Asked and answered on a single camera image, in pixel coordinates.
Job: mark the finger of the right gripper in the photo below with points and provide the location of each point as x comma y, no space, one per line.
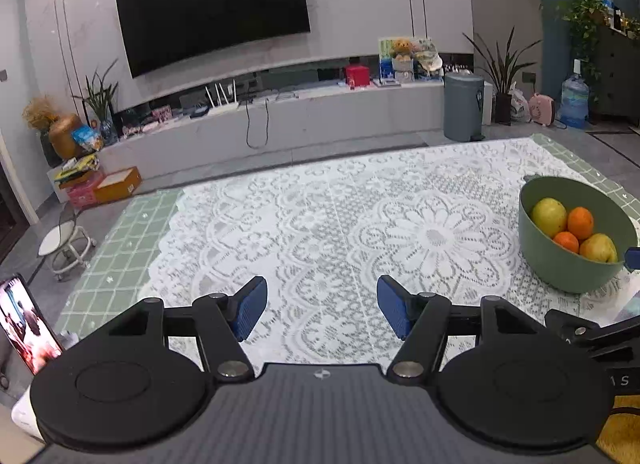
632,259

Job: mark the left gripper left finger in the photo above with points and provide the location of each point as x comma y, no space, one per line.
222,322

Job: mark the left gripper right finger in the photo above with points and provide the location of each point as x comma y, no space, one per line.
420,321

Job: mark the green yellow apple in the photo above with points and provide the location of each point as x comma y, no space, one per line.
600,248

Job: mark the orange mandarin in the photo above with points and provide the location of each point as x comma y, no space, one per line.
580,223
568,241

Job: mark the red green apple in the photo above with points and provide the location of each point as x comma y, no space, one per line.
550,216

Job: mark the green colander bowl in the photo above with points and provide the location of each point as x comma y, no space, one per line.
556,266

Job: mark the white lace tablecloth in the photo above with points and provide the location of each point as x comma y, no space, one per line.
360,238

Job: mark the green grid table mat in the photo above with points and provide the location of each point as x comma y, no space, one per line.
125,253

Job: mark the dark cabinet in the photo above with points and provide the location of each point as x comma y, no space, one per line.
616,93

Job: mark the blue water jug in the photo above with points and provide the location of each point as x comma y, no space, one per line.
574,108

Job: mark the white swivel stool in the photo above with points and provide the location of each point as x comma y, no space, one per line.
67,245

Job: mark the orange cardboard box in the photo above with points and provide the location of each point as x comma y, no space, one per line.
117,186

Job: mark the pink small heater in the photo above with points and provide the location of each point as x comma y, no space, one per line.
541,109

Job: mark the white plastic bag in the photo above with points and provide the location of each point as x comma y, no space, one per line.
519,108

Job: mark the white marble tv console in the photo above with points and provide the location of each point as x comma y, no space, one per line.
288,121

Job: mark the smartphone with lit screen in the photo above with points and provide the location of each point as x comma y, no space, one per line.
25,327

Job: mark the white wifi router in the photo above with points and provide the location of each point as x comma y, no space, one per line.
222,97

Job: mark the grey pedal trash bin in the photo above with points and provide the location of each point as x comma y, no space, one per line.
464,104

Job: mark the potted plant by bin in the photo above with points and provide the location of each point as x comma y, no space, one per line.
501,65

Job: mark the golden vase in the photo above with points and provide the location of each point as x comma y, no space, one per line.
61,136

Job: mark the red box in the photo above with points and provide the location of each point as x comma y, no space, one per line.
357,76

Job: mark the leafy plant on cabinet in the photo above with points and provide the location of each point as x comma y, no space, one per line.
584,18

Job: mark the green plant in vase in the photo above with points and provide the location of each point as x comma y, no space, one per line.
98,96

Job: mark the teddy bear toy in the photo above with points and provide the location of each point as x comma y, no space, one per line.
401,49

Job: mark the black wall television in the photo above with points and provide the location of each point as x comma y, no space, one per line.
157,33

